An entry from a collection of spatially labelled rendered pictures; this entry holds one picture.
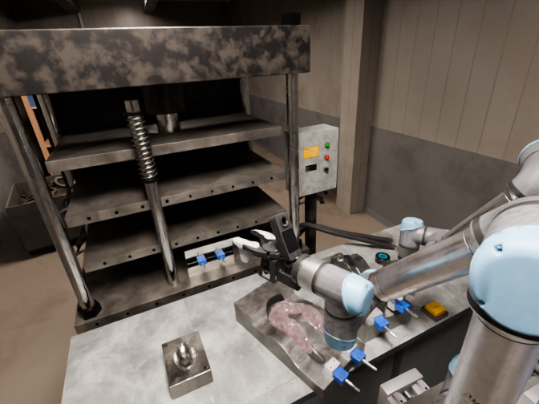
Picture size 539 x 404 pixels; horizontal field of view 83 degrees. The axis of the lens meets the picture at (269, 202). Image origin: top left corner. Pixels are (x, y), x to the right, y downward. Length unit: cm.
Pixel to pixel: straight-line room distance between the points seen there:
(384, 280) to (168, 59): 111
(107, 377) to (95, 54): 121
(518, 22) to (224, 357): 268
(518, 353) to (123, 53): 135
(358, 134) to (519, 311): 332
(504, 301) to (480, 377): 17
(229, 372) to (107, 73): 121
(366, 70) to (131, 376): 328
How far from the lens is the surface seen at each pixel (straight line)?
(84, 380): 153
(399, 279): 72
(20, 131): 145
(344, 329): 71
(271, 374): 132
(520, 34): 282
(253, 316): 137
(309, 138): 185
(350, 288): 64
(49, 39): 137
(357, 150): 375
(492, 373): 59
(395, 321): 149
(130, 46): 136
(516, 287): 47
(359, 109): 364
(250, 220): 177
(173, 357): 135
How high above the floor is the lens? 188
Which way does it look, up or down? 26 degrees down
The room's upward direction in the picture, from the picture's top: 3 degrees counter-clockwise
